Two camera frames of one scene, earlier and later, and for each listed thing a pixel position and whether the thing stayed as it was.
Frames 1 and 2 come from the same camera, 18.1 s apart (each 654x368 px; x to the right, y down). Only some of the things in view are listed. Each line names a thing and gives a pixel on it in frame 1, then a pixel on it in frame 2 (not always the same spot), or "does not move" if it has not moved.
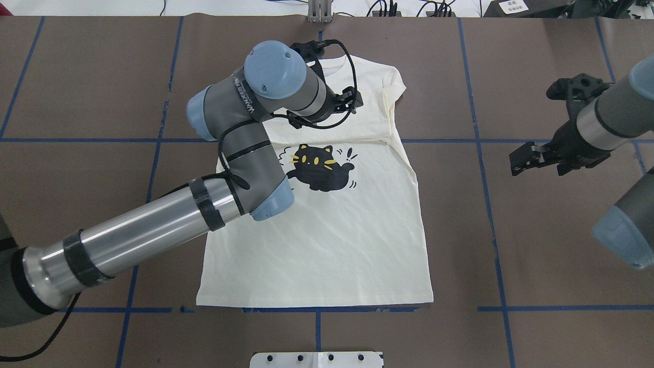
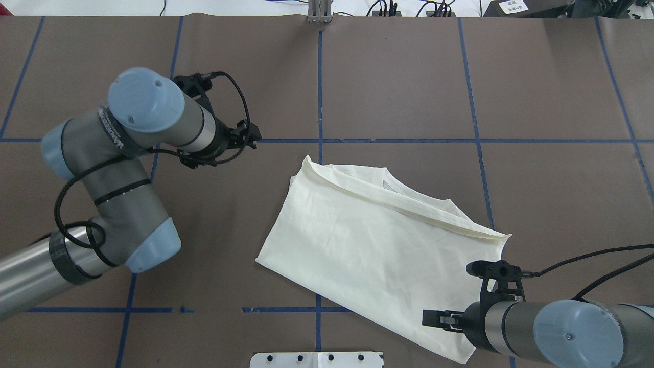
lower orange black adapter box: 429,14 does not move
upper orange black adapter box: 376,14 does not move
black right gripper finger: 529,156 to 450,320
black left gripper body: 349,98 to 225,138
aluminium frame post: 319,11 does not move
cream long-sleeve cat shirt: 353,233 to 350,233
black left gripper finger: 350,98 to 246,134
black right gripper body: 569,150 to 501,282
